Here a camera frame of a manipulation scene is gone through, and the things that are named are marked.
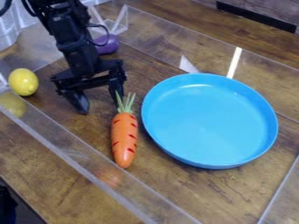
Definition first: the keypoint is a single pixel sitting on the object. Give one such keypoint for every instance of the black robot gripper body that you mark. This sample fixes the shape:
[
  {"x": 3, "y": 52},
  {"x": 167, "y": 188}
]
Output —
[{"x": 89, "y": 71}]

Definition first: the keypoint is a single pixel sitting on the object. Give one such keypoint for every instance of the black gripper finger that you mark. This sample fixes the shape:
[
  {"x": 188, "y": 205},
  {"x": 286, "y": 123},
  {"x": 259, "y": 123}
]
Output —
[
  {"x": 116, "y": 89},
  {"x": 77, "y": 99}
]

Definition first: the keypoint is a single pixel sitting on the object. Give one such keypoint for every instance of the orange toy carrot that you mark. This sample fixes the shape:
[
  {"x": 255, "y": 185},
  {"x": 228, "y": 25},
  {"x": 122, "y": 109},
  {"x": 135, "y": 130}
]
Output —
[{"x": 124, "y": 132}]

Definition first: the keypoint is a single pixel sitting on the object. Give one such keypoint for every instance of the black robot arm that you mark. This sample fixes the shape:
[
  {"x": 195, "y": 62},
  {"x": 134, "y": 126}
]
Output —
[{"x": 65, "y": 19}]

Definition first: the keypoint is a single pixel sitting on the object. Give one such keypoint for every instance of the purple toy eggplant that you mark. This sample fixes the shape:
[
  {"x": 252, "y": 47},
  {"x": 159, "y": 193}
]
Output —
[{"x": 107, "y": 44}]

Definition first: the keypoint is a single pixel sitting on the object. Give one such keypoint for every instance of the yellow toy lemon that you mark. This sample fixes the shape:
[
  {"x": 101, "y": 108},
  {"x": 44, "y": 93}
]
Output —
[{"x": 23, "y": 81}]

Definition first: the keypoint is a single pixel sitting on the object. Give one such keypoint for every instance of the blue round plate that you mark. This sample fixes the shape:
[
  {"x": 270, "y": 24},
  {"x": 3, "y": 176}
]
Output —
[{"x": 208, "y": 121}]

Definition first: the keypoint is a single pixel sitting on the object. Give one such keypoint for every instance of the clear acrylic barrier wall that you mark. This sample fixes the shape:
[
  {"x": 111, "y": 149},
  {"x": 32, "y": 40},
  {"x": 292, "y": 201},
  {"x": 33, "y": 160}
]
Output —
[{"x": 55, "y": 151}]

